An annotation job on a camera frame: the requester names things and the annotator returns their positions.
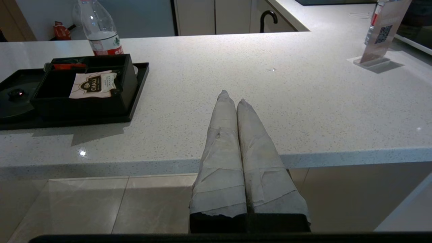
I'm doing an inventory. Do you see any silver refrigerator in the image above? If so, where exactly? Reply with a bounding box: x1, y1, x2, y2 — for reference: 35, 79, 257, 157
78, 0, 178, 39

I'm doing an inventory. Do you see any red sachet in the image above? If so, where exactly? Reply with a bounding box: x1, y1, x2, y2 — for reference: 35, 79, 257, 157
53, 63, 86, 70

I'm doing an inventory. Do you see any pink tea bag sachet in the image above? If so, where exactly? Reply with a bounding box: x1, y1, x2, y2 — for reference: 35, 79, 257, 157
69, 70, 117, 99

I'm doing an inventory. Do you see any black compartment organizer box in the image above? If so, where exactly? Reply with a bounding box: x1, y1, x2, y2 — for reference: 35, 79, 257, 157
30, 54, 138, 121

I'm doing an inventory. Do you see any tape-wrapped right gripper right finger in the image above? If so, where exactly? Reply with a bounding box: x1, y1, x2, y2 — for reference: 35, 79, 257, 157
236, 99, 311, 233

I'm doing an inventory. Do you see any black round kettle base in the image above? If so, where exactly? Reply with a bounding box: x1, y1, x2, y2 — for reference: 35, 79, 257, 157
0, 81, 36, 119

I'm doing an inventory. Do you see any red bag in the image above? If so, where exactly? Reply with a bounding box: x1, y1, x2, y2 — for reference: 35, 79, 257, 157
53, 21, 72, 41

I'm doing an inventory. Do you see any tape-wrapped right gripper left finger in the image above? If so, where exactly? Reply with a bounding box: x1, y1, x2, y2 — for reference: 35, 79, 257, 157
190, 90, 247, 233

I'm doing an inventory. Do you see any clear acrylic sign holder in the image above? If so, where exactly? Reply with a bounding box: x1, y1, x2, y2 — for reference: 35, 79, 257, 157
353, 0, 413, 70

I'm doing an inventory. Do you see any white base cabinet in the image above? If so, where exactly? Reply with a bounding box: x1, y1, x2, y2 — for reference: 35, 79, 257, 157
174, 0, 297, 36

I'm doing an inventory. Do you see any black microwave oven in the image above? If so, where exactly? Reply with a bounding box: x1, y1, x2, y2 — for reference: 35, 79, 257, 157
395, 0, 432, 55

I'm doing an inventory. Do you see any wooden door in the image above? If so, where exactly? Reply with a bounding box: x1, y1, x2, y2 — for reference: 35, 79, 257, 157
0, 0, 37, 42

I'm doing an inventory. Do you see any black curved faucet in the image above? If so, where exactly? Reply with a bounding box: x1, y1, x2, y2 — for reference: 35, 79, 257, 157
260, 10, 278, 33

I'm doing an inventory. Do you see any black rectangular serving tray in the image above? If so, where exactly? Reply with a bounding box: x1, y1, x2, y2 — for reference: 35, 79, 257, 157
0, 62, 150, 131

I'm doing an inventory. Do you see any water bottle with dark liquid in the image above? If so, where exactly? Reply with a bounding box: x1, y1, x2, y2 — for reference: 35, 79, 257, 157
77, 0, 124, 56

